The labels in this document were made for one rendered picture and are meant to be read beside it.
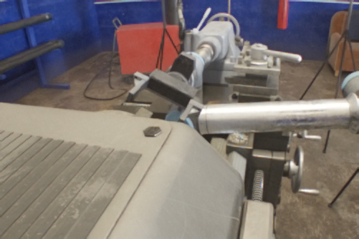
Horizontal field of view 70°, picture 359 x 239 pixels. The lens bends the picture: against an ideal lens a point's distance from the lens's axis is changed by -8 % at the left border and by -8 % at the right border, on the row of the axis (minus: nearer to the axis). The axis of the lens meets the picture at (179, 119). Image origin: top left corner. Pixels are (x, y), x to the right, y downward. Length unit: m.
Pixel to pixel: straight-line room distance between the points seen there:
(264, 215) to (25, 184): 0.19
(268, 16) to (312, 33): 0.80
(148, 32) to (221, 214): 3.65
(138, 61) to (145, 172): 3.75
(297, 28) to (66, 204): 5.00
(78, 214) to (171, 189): 0.06
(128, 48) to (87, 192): 3.73
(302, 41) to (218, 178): 4.95
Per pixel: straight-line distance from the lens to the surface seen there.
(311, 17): 5.09
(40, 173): 0.21
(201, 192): 0.21
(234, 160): 0.99
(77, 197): 0.18
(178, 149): 0.22
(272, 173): 1.16
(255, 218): 0.25
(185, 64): 0.76
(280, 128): 0.79
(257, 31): 5.08
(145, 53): 3.88
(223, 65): 1.56
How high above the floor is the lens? 1.46
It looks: 29 degrees down
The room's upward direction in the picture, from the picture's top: 3 degrees counter-clockwise
